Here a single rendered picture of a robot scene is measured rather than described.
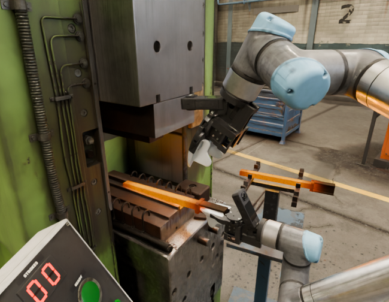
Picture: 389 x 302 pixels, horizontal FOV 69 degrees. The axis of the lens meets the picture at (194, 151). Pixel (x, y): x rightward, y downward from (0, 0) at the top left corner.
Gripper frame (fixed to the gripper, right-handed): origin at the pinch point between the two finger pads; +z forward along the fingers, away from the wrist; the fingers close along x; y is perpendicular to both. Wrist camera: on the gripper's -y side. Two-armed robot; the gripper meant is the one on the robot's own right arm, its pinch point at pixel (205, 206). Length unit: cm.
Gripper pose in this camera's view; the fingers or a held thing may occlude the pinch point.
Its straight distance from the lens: 93.2
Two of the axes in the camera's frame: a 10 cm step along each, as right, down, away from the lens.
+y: 0.2, 9.3, 3.6
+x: 5.4, -3.1, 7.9
